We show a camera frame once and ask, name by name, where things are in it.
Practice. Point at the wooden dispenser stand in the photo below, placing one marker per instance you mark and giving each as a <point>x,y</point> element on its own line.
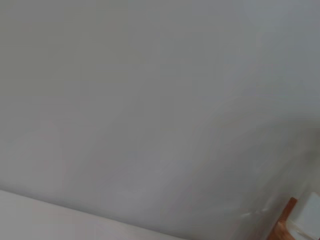
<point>285,213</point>

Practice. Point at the clear glass water dispenser jar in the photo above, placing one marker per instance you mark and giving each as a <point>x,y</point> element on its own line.
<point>310,217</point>

